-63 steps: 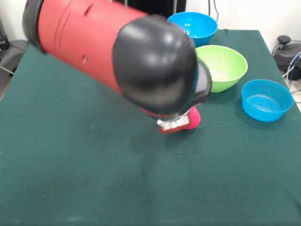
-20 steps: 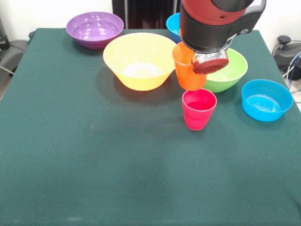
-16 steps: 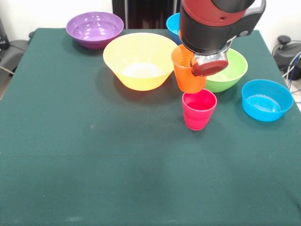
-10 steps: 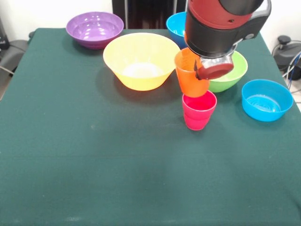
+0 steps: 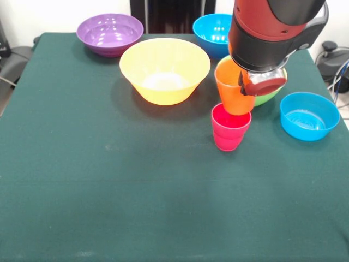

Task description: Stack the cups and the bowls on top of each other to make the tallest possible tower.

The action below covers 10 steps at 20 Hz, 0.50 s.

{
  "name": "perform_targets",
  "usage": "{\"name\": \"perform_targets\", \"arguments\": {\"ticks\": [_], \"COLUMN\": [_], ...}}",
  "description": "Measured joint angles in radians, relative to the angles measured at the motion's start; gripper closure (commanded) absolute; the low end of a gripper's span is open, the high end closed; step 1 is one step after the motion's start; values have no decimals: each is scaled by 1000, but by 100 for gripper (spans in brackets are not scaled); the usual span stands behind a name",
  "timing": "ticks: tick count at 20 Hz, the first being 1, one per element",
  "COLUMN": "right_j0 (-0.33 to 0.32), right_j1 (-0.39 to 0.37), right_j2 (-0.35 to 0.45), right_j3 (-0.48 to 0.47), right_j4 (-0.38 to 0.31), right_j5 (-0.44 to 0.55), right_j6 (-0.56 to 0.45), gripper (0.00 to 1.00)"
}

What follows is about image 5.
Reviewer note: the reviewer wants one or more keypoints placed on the orange-red cup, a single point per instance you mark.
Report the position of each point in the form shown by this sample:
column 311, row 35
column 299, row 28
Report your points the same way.
column 231, row 95

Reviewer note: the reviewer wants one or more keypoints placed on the deep blue bowl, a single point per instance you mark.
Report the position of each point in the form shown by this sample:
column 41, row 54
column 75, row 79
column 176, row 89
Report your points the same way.
column 210, row 35

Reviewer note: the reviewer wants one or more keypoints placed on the shallow blue bowl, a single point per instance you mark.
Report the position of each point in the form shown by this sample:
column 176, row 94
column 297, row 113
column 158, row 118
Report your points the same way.
column 309, row 120

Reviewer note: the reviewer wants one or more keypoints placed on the large orange bowl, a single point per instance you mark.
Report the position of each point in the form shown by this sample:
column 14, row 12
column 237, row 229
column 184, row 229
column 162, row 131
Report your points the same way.
column 163, row 82

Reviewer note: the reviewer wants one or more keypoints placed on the purple bowl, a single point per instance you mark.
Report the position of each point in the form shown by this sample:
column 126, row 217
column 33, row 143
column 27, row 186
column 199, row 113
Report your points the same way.
column 109, row 35

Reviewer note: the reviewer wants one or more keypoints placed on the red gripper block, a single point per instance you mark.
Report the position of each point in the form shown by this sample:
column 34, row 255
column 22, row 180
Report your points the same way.
column 264, row 86

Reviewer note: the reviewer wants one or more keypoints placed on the pink cup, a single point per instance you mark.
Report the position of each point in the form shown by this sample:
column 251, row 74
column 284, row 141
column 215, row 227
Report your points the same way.
column 229, row 136

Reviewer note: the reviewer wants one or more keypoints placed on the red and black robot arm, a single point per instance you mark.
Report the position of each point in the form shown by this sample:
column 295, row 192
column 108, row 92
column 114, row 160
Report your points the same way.
column 272, row 32

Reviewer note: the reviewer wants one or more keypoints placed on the dark green tablecloth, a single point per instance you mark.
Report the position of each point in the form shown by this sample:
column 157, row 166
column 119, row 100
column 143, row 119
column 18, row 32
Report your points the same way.
column 174, row 204

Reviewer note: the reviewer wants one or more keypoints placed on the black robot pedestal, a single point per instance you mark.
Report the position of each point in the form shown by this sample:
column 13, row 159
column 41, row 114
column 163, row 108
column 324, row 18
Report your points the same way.
column 169, row 16

